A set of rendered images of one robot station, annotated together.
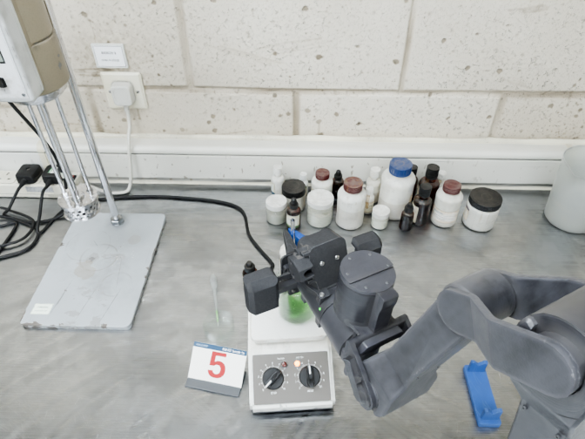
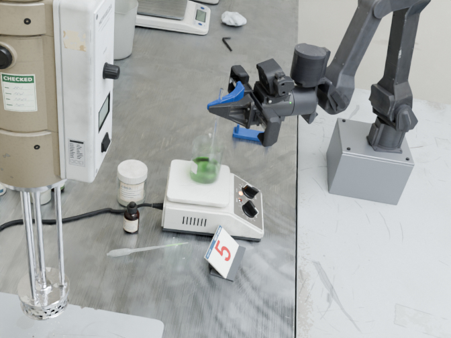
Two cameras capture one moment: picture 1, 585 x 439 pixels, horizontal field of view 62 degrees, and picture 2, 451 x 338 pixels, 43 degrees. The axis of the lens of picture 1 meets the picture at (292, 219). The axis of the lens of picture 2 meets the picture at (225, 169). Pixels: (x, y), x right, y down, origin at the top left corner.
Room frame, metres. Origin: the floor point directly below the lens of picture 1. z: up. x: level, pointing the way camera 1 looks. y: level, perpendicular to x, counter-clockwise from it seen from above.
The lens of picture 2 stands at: (0.47, 0.88, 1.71)
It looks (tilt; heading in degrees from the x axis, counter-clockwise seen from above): 38 degrees down; 268
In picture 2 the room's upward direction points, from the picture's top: 10 degrees clockwise
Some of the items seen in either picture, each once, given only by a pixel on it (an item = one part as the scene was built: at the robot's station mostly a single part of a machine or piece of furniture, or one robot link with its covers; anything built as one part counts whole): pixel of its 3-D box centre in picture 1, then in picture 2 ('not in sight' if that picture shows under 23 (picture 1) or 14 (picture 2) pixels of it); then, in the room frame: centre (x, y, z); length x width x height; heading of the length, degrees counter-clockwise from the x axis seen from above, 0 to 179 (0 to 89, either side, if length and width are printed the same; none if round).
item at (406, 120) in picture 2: not in sight; (396, 110); (0.11, -0.19, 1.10); 0.09 x 0.07 x 0.06; 120
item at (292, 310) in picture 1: (298, 295); (207, 160); (0.48, -0.01, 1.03); 0.07 x 0.06 x 0.08; 86
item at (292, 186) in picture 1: (293, 196); not in sight; (0.84, 0.00, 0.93); 0.05 x 0.05 x 0.06
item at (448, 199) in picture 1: (447, 202); not in sight; (0.79, -0.33, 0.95); 0.06 x 0.06 x 0.10
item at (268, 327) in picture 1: (287, 308); (198, 182); (0.49, 0.01, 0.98); 0.12 x 0.12 x 0.01; 4
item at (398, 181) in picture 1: (396, 187); not in sight; (0.83, -0.23, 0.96); 0.07 x 0.07 x 0.13
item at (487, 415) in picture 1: (483, 390); (254, 131); (0.38, -0.30, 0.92); 0.10 x 0.03 x 0.04; 179
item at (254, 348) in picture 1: (288, 337); (209, 200); (0.46, 0.01, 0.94); 0.22 x 0.13 x 0.08; 4
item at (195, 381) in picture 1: (216, 368); (225, 252); (0.42, 0.12, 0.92); 0.09 x 0.06 x 0.04; 78
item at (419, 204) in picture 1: (421, 204); not in sight; (0.79, -0.28, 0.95); 0.04 x 0.04 x 0.10
